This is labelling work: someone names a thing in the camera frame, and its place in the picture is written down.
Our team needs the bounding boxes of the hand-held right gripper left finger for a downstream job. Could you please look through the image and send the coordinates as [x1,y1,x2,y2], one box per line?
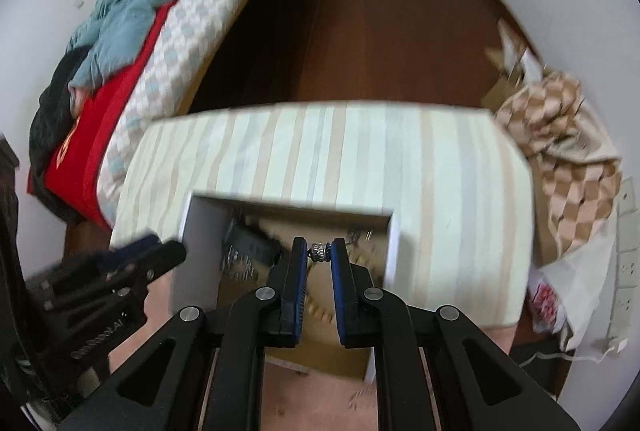
[57,237,308,431]

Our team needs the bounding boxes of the bed with checkered sheet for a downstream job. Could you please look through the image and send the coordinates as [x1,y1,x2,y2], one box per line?
[96,0,309,214]

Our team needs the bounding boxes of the cardboard box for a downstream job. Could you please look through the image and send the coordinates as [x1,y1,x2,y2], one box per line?
[480,20,557,112]

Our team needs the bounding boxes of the dark clothing pile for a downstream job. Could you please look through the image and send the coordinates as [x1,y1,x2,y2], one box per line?
[27,46,95,174]

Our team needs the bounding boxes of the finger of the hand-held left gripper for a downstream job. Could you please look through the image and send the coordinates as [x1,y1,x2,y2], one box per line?
[94,234,162,268]
[131,240,188,286]

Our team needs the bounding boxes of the teal blanket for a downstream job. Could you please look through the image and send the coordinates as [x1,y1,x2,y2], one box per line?
[66,0,309,92]

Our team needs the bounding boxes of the brown checkered cloth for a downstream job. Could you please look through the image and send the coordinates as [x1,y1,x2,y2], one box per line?
[492,72,624,263]

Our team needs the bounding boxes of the white jewelry box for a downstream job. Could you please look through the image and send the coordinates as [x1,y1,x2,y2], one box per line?
[169,192,402,384]

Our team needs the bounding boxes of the white plastic bag red print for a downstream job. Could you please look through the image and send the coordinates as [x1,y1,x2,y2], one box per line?
[529,255,622,364]

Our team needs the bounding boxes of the white power strip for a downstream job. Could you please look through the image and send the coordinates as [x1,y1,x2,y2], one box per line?
[606,178,640,353]

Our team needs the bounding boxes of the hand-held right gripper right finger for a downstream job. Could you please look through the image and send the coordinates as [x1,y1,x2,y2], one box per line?
[331,238,587,431]

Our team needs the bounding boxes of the striped cloth-covered table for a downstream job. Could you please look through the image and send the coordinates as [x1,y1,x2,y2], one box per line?
[110,101,534,330]

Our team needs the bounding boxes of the red blanket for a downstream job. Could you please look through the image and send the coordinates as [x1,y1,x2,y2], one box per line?
[44,0,271,232]

